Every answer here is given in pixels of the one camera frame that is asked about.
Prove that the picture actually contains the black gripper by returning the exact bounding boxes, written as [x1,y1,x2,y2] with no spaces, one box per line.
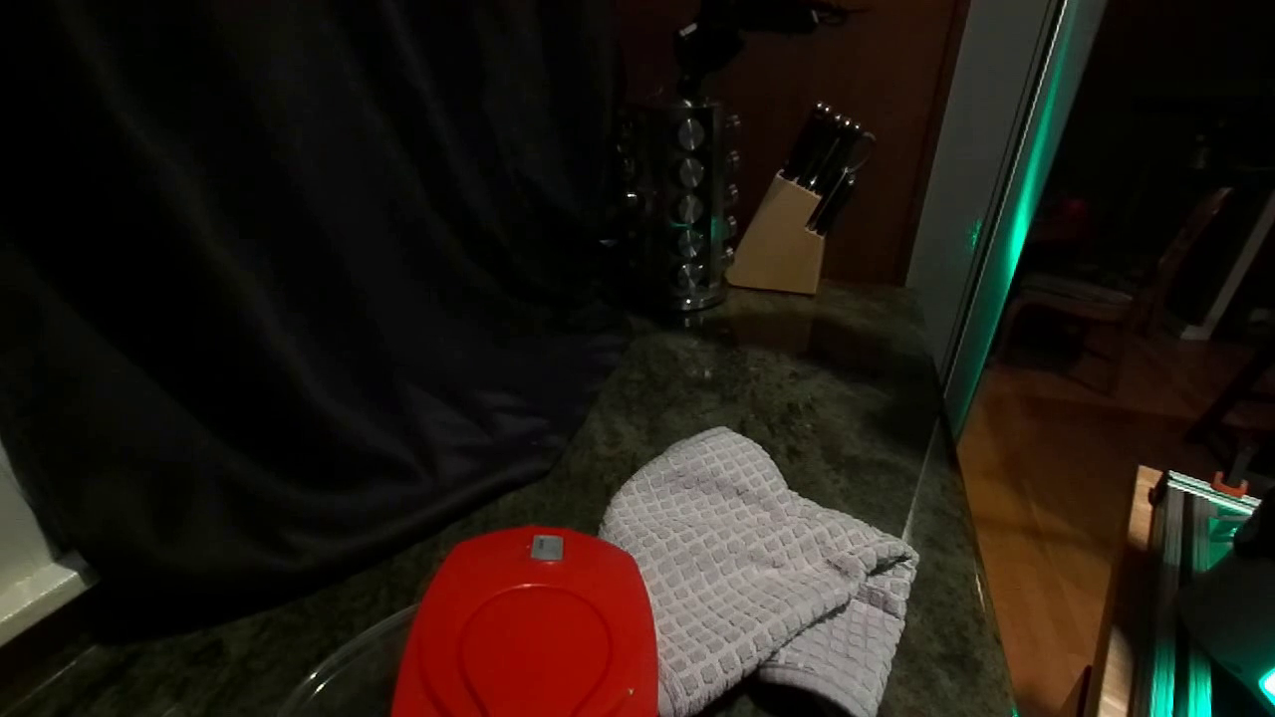
[673,0,826,87]

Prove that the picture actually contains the wooden knife block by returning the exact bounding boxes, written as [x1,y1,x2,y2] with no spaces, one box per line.
[727,173,830,299]

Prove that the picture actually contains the black curtain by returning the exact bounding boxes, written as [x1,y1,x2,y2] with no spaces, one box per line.
[0,0,639,647]

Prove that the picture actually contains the grey checkered towel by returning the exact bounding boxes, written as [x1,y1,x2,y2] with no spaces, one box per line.
[595,422,923,717]

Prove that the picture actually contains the white slanted leg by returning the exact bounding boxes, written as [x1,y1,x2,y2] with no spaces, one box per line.
[1181,193,1275,348]

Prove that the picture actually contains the red plastic lid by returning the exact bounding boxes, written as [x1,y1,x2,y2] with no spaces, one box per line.
[392,522,667,717]

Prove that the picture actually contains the wooden base board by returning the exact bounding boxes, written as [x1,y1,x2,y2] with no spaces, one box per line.
[1085,461,1172,717]

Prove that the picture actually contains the clear glass bowl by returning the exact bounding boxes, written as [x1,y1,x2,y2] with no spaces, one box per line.
[276,602,429,717]

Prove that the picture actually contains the white panel edge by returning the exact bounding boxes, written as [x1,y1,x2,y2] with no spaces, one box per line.
[0,441,96,648]

